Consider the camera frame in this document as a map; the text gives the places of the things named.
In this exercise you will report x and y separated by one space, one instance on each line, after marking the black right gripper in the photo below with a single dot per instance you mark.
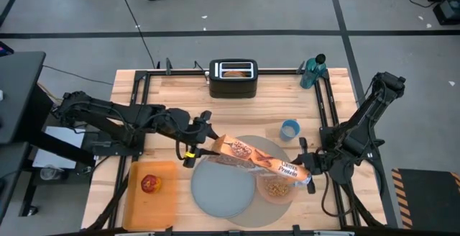
314 162

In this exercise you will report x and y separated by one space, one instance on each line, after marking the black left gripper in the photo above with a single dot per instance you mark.
197 135

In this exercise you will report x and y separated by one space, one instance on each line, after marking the orange cereal box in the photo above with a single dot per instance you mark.
258 157

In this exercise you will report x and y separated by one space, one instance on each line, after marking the red yellow apple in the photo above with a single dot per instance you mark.
151 184

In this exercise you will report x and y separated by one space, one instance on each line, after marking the toasted bagel half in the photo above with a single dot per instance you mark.
235 73

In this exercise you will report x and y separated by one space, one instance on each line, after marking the teal water bottle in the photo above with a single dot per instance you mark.
309 76

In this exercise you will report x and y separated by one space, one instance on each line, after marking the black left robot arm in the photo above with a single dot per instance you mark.
108 110

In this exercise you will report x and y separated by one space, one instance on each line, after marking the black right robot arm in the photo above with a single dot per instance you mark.
373 103

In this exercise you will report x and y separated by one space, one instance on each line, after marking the blue cup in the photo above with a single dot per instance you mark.
284 135

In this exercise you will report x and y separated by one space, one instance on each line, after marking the brown cereal pieces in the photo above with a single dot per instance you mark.
276 190

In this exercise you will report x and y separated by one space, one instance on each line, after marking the pink bowl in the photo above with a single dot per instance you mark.
259 189

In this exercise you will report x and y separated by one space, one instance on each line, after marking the grey-blue round plate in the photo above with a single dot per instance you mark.
223 193

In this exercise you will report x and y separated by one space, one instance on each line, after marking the black two-slot toaster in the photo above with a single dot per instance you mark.
233 86

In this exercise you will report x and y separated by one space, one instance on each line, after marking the grey round placemat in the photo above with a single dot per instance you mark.
266 214

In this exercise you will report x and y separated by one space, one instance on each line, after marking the black mat yellow hazard stripes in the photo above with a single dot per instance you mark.
431 200

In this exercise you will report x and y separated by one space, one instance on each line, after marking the white sheet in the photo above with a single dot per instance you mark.
54 157

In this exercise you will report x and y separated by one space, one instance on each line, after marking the clear plastic cup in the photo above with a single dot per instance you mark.
50 173

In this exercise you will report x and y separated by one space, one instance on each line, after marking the black desk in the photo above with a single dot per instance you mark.
18 92

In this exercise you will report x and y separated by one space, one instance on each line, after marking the dark device colourful screen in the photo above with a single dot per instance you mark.
5 50

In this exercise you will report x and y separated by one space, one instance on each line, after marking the black frame clamp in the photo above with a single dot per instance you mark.
168 66

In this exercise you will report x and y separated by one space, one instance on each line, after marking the black aluminium table frame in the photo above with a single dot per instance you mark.
280 71

